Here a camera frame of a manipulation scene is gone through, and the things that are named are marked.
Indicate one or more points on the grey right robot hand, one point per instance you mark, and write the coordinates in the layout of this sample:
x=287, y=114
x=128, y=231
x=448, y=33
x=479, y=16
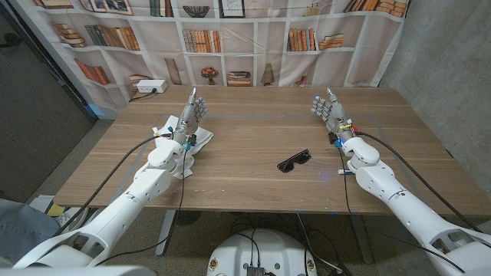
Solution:
x=335, y=115

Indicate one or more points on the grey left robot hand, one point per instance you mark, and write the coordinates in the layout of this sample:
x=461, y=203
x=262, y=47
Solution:
x=188, y=120

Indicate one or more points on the white cloth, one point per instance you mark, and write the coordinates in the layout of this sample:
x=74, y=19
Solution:
x=201, y=138

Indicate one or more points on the black sunglasses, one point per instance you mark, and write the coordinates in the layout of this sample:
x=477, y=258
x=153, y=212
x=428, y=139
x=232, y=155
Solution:
x=293, y=161

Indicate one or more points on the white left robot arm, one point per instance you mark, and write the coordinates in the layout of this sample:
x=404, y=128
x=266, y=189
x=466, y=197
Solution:
x=126, y=207

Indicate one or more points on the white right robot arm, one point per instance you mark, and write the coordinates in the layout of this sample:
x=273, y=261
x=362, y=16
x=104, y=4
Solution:
x=406, y=214

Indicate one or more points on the white power strip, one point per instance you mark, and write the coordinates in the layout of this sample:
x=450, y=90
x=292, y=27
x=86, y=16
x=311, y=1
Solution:
x=151, y=86

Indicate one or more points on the white blue marker pen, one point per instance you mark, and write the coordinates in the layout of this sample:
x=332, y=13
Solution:
x=344, y=172

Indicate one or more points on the printed bookshelf backdrop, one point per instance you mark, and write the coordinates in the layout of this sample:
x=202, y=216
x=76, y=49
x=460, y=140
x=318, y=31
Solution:
x=238, y=57

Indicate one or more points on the black ribbed round object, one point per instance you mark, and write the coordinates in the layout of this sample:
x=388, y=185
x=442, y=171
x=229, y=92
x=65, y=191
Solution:
x=188, y=217

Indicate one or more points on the grey table leg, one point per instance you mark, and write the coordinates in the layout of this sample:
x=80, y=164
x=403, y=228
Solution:
x=360, y=237
x=165, y=234

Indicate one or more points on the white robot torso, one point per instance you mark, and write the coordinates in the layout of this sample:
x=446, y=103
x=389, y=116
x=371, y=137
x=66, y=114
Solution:
x=264, y=249

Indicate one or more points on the grey ribbed module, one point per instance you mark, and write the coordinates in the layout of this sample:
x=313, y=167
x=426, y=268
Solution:
x=255, y=271

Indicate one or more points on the person in blue jeans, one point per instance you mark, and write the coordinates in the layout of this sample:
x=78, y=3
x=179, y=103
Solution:
x=23, y=226

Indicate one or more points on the yellow panel with black frame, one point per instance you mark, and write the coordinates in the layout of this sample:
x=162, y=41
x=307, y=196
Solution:
x=55, y=210

